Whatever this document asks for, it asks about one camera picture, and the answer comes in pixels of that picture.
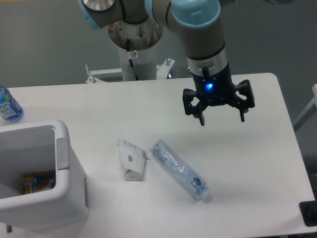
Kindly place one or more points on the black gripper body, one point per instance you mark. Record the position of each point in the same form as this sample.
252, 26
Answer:
217, 89

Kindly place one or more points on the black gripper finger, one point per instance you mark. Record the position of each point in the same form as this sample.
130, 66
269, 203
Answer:
195, 103
243, 98

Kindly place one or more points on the clear crushed plastic bottle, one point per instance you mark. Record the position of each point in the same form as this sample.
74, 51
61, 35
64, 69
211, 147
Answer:
181, 171

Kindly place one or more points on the white paper box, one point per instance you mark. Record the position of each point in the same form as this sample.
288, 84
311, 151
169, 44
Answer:
133, 160

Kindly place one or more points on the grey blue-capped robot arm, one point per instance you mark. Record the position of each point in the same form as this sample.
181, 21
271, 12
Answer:
196, 22

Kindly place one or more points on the white plastic trash can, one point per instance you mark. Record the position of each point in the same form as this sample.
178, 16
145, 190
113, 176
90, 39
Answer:
35, 147

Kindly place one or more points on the black clamp at table edge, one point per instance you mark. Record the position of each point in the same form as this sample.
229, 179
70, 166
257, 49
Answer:
309, 212

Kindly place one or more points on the colourful snack wrapper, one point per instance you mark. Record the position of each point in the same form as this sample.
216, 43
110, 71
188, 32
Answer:
38, 181

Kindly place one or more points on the blue labelled water bottle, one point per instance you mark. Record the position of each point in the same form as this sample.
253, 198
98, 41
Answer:
10, 109

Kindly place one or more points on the white middle mounting bracket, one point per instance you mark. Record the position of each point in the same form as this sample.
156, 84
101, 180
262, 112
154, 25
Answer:
164, 70

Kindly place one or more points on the white mounting bracket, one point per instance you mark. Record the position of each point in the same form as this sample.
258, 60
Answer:
103, 75
164, 70

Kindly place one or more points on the white frame at right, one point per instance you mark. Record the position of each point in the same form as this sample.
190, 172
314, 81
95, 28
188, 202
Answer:
307, 111

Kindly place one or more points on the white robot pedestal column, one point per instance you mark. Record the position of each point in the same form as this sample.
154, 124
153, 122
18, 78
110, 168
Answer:
137, 47

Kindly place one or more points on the white left mounting bracket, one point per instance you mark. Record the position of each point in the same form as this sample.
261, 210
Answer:
103, 75

